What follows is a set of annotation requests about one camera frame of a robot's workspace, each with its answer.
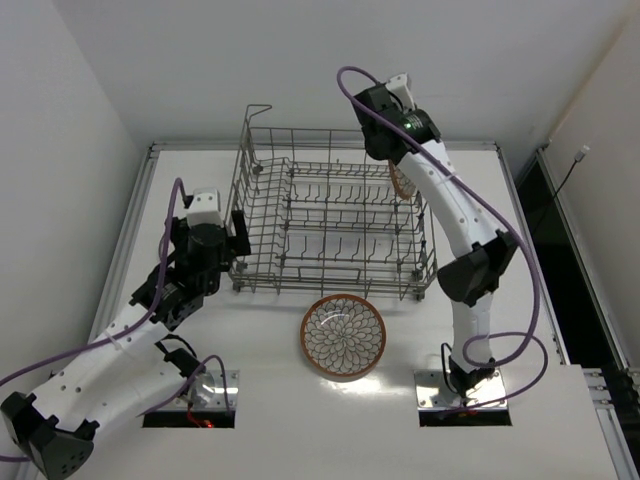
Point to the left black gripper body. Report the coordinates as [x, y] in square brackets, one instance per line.
[239, 232]

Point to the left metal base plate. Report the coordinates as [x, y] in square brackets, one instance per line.
[214, 392]

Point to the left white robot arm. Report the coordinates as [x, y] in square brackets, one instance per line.
[128, 372]

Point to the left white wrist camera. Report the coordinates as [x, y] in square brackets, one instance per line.
[205, 208]

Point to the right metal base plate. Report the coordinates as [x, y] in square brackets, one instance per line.
[433, 395]

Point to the black wall cable white plug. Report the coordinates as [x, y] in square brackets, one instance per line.
[577, 159]

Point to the grey wire dish rack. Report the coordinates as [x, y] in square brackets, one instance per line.
[324, 217]

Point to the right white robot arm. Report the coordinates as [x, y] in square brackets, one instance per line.
[481, 250]

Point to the metal base plate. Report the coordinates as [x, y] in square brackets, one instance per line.
[214, 392]
[433, 395]

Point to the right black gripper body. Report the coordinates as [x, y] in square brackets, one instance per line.
[373, 147]

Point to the floral plate brown rim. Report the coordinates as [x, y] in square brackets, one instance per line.
[402, 184]
[343, 336]

